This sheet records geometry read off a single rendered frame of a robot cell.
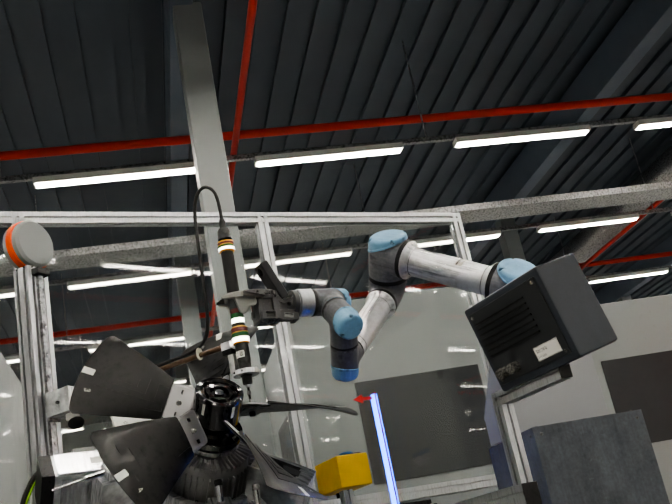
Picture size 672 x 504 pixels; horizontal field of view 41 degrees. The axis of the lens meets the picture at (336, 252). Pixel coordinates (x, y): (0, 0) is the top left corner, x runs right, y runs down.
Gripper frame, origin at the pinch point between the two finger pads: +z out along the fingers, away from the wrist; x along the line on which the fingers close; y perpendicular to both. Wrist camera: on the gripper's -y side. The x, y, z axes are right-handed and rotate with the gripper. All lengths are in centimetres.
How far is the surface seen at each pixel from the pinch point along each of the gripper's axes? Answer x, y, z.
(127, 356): 8.6, 11.7, 24.2
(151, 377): 5.0, 18.5, 19.7
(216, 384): -3.4, 23.5, 6.2
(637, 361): 217, -24, -352
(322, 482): 33, 46, -34
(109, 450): -13, 39, 35
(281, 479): -23, 51, 1
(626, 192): 530, -305, -729
